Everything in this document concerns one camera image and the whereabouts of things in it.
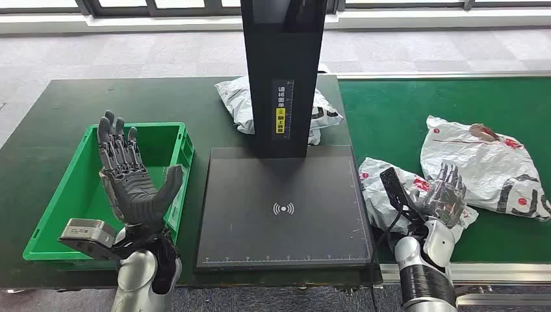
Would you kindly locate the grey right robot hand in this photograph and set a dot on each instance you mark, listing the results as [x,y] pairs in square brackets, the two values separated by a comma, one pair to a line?
[445,202]

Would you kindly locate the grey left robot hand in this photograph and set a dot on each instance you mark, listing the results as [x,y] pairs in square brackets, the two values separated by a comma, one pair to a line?
[129,189]

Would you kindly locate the white parcel bag brown tear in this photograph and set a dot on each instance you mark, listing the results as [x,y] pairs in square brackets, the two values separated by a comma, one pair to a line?
[469,163]

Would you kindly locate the grey parcel bag red lettering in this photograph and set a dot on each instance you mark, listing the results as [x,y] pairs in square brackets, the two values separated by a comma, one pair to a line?
[379,202]

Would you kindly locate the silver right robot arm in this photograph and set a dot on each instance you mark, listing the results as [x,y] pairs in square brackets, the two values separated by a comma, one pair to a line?
[424,280]

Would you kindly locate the green conveyor belt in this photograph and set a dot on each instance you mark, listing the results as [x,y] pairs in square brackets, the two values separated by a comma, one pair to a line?
[430,99]

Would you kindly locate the white parcel bag black print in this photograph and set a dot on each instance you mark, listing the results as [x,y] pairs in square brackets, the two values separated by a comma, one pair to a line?
[234,101]

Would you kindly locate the black inbound scanner machine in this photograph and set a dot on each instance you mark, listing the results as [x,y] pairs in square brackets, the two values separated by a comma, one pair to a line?
[280,232]

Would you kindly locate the green plastic crate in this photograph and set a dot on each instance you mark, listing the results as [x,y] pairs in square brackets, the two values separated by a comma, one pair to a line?
[77,194]

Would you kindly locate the yellow black label strip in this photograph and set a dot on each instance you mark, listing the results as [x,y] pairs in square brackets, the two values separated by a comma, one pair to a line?
[280,125]

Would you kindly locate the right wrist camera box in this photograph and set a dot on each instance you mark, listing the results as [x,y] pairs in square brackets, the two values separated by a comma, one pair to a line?
[394,187]

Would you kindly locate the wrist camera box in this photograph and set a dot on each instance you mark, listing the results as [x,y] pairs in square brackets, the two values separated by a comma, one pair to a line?
[394,187]
[86,230]

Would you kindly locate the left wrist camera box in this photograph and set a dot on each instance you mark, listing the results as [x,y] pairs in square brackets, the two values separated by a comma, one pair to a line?
[86,230]

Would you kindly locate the dark window frame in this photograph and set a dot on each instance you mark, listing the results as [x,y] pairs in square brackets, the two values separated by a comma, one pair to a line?
[172,12]

